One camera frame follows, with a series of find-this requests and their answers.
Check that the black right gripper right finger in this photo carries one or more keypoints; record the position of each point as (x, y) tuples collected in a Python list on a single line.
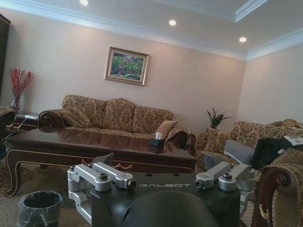
[(236, 176)]

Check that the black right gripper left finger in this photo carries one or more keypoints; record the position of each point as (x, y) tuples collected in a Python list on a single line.
[(101, 176)]

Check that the black bin with clear liner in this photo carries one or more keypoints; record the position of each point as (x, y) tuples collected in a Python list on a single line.
[(38, 212)]

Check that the dark grey cloth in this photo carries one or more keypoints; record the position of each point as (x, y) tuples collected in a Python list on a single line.
[(214, 162)]

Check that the grey bolster cushion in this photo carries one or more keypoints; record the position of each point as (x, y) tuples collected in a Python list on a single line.
[(239, 149)]

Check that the gold floral square cushion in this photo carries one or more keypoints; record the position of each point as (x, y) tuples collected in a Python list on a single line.
[(216, 140)]

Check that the dark green garment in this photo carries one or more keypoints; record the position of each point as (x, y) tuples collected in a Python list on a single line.
[(270, 151)]

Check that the dark wood coffee table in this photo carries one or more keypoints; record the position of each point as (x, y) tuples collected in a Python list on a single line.
[(78, 142)]

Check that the gold floral two-seat sofa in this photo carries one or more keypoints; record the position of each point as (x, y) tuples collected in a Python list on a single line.
[(246, 131)]

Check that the gold armchair with carved arm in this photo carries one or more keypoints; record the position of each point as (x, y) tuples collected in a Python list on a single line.
[(286, 189)]

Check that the green potted plant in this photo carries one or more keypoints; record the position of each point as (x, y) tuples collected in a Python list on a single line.
[(216, 118)]

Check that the gold floral throw cushion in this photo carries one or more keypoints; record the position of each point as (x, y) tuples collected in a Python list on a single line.
[(77, 117), (166, 127)]

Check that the black tissue box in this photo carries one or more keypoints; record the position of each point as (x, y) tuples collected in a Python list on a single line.
[(156, 142)]

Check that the gold floral three-seat sofa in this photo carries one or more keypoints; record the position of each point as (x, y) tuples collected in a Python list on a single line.
[(118, 113)]

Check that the white paper tag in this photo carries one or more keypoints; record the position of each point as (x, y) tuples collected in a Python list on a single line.
[(294, 140)]

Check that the dark wood side table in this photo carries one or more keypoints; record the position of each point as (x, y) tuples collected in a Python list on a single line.
[(23, 120)]

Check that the gold floral armchair dark scroll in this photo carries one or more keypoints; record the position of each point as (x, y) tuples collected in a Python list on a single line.
[(6, 117)]

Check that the gold framed landscape painting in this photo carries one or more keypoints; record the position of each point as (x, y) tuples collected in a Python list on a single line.
[(126, 66)]

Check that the glass vase with red branches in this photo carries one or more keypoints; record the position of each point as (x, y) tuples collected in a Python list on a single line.
[(19, 82)]

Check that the round recessed ceiling light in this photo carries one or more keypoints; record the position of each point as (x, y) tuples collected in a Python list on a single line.
[(242, 39), (83, 2), (172, 22)]

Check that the dark wood tall cabinet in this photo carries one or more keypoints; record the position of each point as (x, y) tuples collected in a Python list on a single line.
[(3, 59)]

